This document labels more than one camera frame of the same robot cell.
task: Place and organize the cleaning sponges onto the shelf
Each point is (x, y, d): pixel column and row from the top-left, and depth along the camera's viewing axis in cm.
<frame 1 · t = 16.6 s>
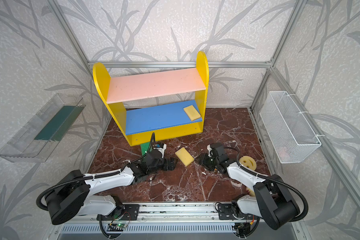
left hand: (174, 156, 85), fingers open
right hand: (196, 156, 87), fingers open
yellow pink blue wooden shelf: (183, 119, 99), point 14 cm above the table
yellow sponge orange scourer: (192, 113, 99), point 16 cm above the table

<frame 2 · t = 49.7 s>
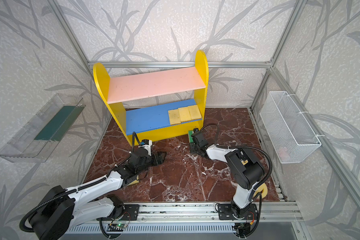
left hand: (164, 150, 84), fingers open
right hand: (194, 140, 98), fingers open
orange scourer sponge: (174, 116, 96), point 17 cm above the table
the other named things where they were.

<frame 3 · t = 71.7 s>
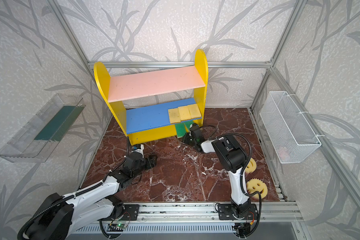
left hand: (155, 153, 87), fingers open
right hand: (181, 132, 102), fingers closed
the named things where they were.

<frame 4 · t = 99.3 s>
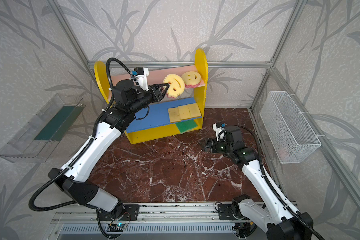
left hand: (168, 81, 63), fingers open
right hand: (204, 138, 76), fingers open
the named things where they were.

